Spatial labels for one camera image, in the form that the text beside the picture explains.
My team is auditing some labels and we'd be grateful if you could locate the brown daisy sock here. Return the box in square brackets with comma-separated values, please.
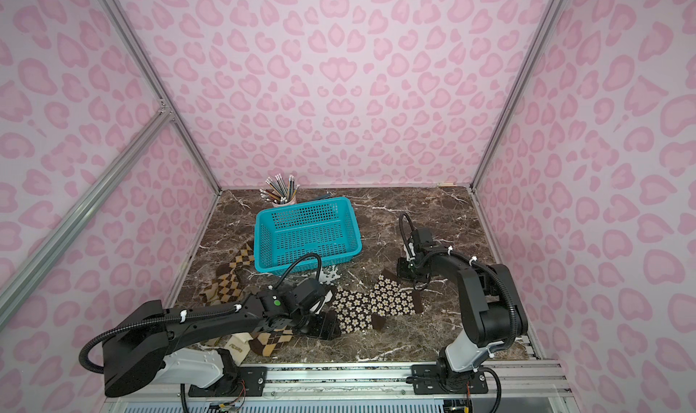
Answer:
[368, 270, 424, 331]
[330, 288, 373, 334]

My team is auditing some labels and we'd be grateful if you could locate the teal plastic basket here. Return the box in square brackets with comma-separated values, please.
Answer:
[254, 197, 363, 275]

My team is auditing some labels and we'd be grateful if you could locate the light brown argyle sock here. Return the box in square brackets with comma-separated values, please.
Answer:
[199, 241, 255, 305]

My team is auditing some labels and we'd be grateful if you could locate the dark brown argyle sock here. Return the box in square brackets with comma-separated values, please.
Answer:
[248, 328, 294, 357]

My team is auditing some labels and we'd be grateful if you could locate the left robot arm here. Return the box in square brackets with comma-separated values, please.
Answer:
[78, 275, 341, 398]

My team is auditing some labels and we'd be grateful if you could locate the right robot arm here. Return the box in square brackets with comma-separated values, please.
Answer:
[396, 213, 529, 395]

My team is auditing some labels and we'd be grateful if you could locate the cream brown sock with label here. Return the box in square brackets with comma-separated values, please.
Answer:
[224, 333, 253, 365]

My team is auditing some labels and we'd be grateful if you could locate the pink cup of pencils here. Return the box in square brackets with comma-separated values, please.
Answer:
[259, 174, 300, 208]

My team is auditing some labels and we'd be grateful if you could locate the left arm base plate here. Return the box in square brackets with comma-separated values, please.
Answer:
[187, 366, 268, 398]

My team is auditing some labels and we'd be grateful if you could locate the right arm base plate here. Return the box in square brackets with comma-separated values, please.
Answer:
[406, 362, 489, 395]

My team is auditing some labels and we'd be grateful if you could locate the aluminium mounting rail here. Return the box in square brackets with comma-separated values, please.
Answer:
[100, 358, 572, 413]

